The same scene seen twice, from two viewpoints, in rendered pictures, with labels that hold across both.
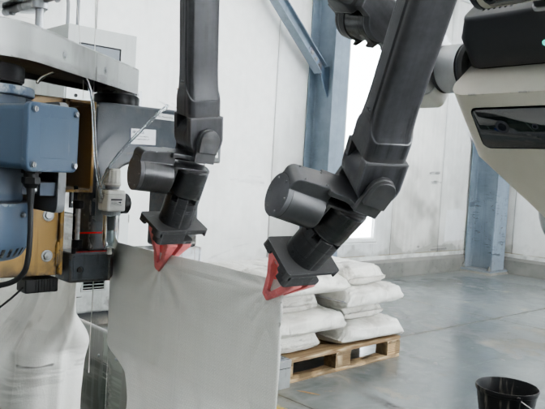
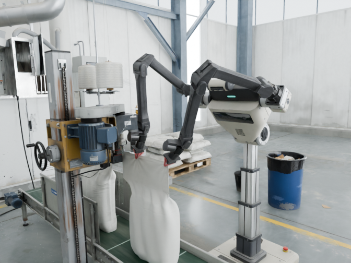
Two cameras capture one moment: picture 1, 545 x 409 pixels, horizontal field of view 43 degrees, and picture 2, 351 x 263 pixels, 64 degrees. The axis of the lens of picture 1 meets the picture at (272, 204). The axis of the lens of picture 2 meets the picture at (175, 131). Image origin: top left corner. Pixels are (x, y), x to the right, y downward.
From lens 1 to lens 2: 0.76 m
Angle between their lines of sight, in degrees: 6
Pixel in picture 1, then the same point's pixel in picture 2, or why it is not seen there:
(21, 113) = (105, 131)
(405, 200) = not seen: hidden behind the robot
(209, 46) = (144, 105)
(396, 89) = (188, 124)
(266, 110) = (156, 77)
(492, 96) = (217, 109)
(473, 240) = not seen: hidden behind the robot
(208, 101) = (145, 118)
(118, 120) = (120, 120)
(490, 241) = not seen: hidden behind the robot
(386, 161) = (188, 137)
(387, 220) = (205, 113)
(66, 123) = (114, 130)
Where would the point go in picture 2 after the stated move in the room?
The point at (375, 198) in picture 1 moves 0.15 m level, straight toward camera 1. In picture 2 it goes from (186, 145) to (185, 151)
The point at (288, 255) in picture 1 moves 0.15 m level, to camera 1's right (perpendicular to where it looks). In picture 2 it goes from (168, 157) to (194, 156)
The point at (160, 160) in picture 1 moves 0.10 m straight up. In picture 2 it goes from (135, 133) to (135, 118)
